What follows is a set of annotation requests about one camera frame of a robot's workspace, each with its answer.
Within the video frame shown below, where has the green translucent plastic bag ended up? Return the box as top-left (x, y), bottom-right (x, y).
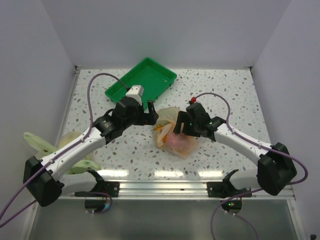
top-left (23, 131), bottom-right (101, 175)

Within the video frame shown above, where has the aluminium side rail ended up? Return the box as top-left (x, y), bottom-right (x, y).
top-left (55, 65), bottom-right (81, 144)

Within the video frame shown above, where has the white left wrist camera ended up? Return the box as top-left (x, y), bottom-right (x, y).
top-left (125, 85), bottom-right (144, 105)

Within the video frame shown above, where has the aluminium front rail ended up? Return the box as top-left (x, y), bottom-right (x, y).
top-left (32, 181), bottom-right (296, 201)

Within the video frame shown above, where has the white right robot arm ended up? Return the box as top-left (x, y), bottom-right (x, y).
top-left (173, 103), bottom-right (297, 198)

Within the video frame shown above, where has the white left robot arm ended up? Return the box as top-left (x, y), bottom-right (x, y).
top-left (23, 96), bottom-right (159, 207)

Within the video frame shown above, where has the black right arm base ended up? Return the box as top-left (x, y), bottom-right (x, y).
top-left (206, 169), bottom-right (252, 199)

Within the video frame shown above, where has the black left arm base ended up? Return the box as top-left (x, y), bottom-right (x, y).
top-left (74, 169), bottom-right (120, 198)

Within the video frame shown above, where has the green plastic tray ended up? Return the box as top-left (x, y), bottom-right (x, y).
top-left (105, 57), bottom-right (177, 110)

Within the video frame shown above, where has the orange translucent plastic bag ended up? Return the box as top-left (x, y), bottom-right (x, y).
top-left (153, 106), bottom-right (198, 158)

